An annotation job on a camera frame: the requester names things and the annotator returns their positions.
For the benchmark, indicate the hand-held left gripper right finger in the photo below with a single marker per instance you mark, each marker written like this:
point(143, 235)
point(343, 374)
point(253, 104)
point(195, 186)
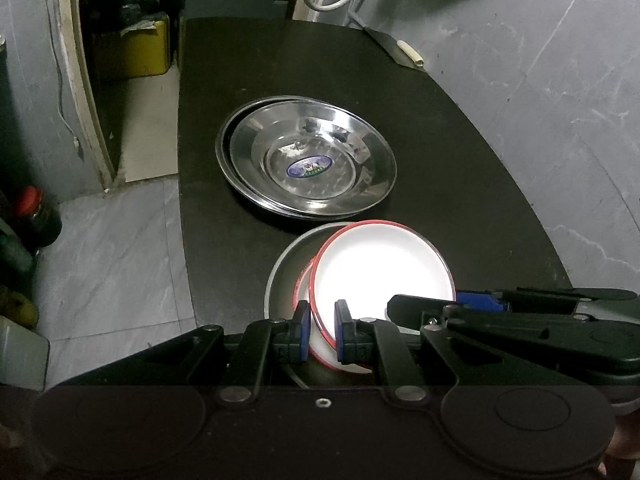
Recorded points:
point(343, 332)

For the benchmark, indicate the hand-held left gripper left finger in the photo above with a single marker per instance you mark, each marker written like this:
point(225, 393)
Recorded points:
point(301, 332)

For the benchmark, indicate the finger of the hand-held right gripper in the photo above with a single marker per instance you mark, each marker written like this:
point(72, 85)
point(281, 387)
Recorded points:
point(480, 300)
point(415, 310)

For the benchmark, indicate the white plate with red rim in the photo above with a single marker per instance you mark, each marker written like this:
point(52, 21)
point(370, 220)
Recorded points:
point(380, 270)
point(320, 355)

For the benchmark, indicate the grey plate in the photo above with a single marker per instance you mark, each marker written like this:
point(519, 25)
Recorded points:
point(285, 270)

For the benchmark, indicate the steel plate with oval sticker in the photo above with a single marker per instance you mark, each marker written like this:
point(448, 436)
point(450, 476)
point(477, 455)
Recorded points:
point(310, 130)

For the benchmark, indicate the plain steel plate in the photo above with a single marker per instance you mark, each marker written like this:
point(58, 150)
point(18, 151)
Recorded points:
point(222, 145)

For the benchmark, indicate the white plastic jug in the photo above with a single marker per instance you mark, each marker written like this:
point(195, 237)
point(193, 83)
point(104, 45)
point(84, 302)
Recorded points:
point(22, 355)

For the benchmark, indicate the yellow plastic jug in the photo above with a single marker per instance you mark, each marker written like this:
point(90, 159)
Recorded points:
point(17, 307)

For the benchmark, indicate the red-capped dark jar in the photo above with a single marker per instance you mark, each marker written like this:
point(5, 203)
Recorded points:
point(37, 220)

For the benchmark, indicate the green bottle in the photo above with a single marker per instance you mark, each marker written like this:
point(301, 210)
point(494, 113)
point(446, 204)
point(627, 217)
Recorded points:
point(15, 252)

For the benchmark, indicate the yellow box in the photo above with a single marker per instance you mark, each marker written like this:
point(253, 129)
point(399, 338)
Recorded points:
point(135, 52)

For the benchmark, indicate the black plastic bag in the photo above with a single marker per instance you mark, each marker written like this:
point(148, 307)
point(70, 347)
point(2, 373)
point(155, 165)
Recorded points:
point(125, 2)

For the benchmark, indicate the wooden door frame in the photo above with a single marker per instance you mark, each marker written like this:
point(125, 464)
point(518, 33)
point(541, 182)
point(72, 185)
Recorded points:
point(75, 85)

